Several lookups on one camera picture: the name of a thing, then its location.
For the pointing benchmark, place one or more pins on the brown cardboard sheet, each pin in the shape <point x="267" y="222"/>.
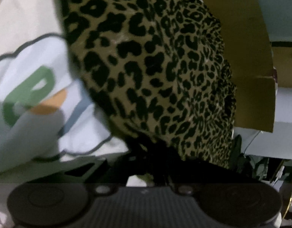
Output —
<point x="250" y="64"/>

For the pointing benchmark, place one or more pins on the gold metal stand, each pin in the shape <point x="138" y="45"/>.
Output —
<point x="290" y="199"/>

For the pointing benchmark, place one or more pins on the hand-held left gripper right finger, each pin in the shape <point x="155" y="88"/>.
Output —
<point x="181" y="182"/>

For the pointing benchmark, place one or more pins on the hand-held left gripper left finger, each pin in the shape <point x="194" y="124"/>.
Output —
<point x="100" y="168"/>

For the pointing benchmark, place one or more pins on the leopard print pants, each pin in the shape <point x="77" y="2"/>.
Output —
<point x="155" y="76"/>

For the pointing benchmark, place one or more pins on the white printed blanket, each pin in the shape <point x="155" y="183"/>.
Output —
<point x="29" y="28"/>

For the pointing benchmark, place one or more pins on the tall brown board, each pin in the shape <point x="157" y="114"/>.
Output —
<point x="285" y="68"/>

